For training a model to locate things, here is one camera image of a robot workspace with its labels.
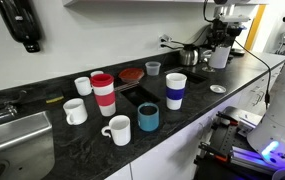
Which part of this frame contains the white mug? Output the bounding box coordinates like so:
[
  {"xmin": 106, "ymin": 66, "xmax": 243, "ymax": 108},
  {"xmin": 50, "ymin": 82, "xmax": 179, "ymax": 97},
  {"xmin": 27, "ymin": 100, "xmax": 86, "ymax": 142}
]
[
  {"xmin": 101, "ymin": 115, "xmax": 131, "ymax": 146},
  {"xmin": 63, "ymin": 98, "xmax": 88, "ymax": 125}
]

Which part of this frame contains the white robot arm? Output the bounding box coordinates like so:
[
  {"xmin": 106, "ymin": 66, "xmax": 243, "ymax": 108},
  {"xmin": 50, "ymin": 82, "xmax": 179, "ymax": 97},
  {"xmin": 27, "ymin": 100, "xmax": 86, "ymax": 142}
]
[{"xmin": 247, "ymin": 65, "xmax": 285, "ymax": 168}]

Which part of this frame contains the clear plastic cup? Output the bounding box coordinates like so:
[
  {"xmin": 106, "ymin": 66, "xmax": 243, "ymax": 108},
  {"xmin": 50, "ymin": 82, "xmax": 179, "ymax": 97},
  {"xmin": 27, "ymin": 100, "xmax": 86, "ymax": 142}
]
[{"xmin": 145, "ymin": 61, "xmax": 161, "ymax": 76}]

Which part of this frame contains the small white cup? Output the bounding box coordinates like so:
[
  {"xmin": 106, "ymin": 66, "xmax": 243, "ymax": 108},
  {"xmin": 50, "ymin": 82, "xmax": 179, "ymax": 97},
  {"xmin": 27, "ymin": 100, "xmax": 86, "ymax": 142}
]
[
  {"xmin": 74, "ymin": 77, "xmax": 92, "ymax": 96},
  {"xmin": 90, "ymin": 71, "xmax": 104, "ymax": 77}
]

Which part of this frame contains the red plastic lid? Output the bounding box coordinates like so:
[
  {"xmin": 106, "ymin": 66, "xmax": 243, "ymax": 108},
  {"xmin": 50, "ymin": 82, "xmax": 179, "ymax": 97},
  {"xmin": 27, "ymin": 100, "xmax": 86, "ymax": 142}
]
[{"xmin": 118, "ymin": 68, "xmax": 144, "ymax": 83}]

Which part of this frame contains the teal mug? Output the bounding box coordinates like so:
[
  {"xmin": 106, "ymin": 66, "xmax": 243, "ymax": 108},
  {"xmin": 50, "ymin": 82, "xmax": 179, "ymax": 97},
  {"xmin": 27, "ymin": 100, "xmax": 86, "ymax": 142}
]
[{"xmin": 138, "ymin": 103, "xmax": 159, "ymax": 132}]

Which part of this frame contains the white tumbler blue band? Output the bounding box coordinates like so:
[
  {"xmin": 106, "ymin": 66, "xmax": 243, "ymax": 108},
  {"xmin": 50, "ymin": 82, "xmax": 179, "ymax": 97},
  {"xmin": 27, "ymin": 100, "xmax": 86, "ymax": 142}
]
[{"xmin": 166, "ymin": 73, "xmax": 187, "ymax": 110}]

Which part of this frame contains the white tumbler red band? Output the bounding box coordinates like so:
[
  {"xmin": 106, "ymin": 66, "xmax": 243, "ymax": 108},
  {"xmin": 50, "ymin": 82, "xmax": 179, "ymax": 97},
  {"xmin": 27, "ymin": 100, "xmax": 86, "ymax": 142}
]
[{"xmin": 91, "ymin": 74, "xmax": 116, "ymax": 117}]

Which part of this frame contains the steel coffee carafe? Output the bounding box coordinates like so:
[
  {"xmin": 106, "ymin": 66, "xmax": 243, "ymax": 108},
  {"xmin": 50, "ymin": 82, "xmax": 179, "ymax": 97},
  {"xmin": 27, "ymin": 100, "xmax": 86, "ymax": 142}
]
[{"xmin": 179, "ymin": 44, "xmax": 199, "ymax": 66}]

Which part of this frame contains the white round lid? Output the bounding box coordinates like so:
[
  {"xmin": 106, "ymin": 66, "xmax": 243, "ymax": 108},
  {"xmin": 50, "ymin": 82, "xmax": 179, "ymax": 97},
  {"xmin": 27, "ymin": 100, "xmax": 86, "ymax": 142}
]
[{"xmin": 210, "ymin": 85, "xmax": 226, "ymax": 94}]

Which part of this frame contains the white steel canister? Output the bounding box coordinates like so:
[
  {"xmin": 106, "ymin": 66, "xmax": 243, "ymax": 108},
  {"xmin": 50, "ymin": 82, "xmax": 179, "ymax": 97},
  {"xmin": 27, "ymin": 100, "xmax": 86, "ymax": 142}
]
[{"xmin": 209, "ymin": 46, "xmax": 231, "ymax": 69}]

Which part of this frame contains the yellow green sponge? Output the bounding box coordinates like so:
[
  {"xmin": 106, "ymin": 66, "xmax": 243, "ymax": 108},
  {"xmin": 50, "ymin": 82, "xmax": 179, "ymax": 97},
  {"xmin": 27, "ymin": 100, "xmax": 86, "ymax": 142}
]
[{"xmin": 45, "ymin": 94, "xmax": 64, "ymax": 104}]

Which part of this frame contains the black perforated robot cart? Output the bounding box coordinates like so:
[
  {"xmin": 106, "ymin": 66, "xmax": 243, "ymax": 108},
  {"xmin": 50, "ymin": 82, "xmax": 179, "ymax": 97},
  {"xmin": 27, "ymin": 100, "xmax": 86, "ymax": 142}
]
[{"xmin": 193, "ymin": 105, "xmax": 276, "ymax": 180}]

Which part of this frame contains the steel sink basin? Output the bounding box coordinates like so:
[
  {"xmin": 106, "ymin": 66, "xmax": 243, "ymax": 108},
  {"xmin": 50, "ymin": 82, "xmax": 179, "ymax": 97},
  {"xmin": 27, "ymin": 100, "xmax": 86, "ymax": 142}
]
[{"xmin": 0, "ymin": 111, "xmax": 55, "ymax": 180}]

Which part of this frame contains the chrome sink faucet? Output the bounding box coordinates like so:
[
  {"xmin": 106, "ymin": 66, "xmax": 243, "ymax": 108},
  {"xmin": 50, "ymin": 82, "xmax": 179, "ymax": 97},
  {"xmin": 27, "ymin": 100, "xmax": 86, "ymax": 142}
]
[{"xmin": 0, "ymin": 90, "xmax": 27, "ymax": 118}]

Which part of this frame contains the wall power outlet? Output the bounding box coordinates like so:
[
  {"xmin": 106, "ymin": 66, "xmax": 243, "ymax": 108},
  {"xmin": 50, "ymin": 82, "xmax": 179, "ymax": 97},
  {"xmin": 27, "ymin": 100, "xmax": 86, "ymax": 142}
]
[{"xmin": 159, "ymin": 34, "xmax": 172, "ymax": 48}]

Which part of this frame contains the orange handled clamp tool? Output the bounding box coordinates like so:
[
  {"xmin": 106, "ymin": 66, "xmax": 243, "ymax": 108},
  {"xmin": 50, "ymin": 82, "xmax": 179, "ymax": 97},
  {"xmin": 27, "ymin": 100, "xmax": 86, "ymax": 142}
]
[{"xmin": 199, "ymin": 142, "xmax": 230, "ymax": 163}]

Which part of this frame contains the silver cabinet handle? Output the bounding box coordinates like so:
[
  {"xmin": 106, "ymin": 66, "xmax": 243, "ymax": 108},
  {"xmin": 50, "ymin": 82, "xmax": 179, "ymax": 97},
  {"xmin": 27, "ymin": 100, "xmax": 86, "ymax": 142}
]
[{"xmin": 252, "ymin": 91, "xmax": 265, "ymax": 106}]

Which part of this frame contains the black power cable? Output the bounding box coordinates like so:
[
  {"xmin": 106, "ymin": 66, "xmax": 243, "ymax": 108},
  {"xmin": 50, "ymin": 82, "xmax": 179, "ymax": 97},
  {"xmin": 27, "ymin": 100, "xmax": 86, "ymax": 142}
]
[{"xmin": 233, "ymin": 39, "xmax": 272, "ymax": 111}]

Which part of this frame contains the purple aluminium rail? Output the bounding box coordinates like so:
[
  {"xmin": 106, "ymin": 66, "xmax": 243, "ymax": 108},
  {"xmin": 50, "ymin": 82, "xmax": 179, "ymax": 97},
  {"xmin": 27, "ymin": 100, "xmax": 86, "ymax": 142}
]
[{"xmin": 230, "ymin": 146, "xmax": 277, "ymax": 175}]

